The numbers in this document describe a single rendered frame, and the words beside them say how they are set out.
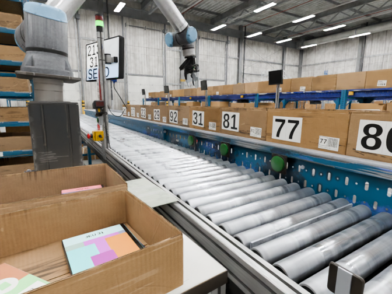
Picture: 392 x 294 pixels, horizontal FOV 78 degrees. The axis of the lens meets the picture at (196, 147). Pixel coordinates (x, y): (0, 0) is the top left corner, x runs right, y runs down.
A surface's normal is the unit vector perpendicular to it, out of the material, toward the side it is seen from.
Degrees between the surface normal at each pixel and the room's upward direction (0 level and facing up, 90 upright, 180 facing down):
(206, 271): 0
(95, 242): 0
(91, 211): 89
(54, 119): 90
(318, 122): 91
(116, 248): 0
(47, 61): 70
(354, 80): 90
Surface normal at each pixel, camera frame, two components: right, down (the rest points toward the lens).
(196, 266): 0.00, -0.98
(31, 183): 0.53, 0.14
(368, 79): -0.87, 0.08
